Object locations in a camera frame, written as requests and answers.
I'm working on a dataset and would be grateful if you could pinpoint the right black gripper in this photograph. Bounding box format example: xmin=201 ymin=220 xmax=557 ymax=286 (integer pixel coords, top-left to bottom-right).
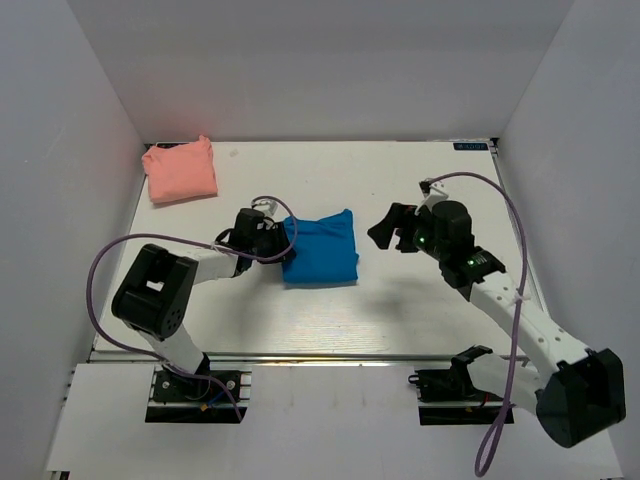
xmin=369 ymin=202 xmax=449 ymax=261

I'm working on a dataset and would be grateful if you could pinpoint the blue t-shirt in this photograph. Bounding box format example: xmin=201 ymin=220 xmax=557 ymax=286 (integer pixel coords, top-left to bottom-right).
xmin=282 ymin=209 xmax=359 ymax=287

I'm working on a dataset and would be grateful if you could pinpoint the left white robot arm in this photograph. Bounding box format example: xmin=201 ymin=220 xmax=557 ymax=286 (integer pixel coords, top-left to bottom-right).
xmin=111 ymin=208 xmax=296 ymax=399

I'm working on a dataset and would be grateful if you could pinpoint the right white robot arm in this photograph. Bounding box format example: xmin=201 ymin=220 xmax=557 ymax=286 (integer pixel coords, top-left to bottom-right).
xmin=367 ymin=200 xmax=626 ymax=448

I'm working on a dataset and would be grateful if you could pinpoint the blue label sticker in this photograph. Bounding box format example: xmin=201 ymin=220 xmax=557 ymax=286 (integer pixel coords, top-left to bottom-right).
xmin=453 ymin=142 xmax=489 ymax=151

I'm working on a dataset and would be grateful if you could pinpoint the folded pink t-shirt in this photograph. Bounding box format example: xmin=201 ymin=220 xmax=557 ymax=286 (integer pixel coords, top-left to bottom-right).
xmin=141 ymin=135 xmax=218 ymax=205

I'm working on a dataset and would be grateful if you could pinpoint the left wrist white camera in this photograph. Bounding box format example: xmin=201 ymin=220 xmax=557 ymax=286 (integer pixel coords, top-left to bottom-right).
xmin=251 ymin=197 xmax=278 ymax=224

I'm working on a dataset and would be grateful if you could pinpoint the wrist white camera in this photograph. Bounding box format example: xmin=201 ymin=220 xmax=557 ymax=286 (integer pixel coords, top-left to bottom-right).
xmin=251 ymin=197 xmax=278 ymax=224
xmin=417 ymin=179 xmax=449 ymax=212

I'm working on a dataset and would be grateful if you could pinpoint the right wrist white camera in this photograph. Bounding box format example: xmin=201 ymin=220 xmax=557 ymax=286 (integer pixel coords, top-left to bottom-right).
xmin=417 ymin=179 xmax=449 ymax=212

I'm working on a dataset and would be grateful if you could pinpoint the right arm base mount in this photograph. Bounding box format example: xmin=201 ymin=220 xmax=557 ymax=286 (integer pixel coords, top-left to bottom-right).
xmin=407 ymin=345 xmax=502 ymax=426

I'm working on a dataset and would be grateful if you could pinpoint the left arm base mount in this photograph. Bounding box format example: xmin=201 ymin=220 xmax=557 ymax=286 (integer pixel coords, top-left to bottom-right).
xmin=145 ymin=367 xmax=251 ymax=425

